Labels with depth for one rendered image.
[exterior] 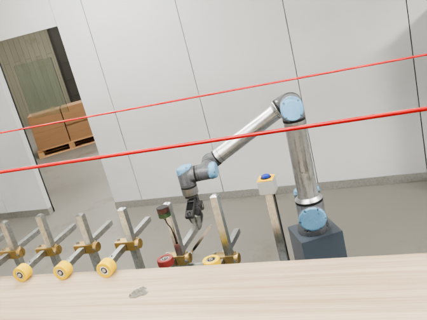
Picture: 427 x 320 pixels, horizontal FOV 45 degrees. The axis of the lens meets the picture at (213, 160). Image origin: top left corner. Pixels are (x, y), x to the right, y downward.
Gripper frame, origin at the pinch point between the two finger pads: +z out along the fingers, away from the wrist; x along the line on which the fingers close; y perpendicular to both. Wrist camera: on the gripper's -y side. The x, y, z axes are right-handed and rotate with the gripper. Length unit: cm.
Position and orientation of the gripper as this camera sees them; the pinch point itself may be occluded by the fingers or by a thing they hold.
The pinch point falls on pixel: (198, 228)
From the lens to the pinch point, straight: 289.3
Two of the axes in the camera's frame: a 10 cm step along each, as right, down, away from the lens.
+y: 2.9, -3.6, 8.9
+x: -9.3, 1.2, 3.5
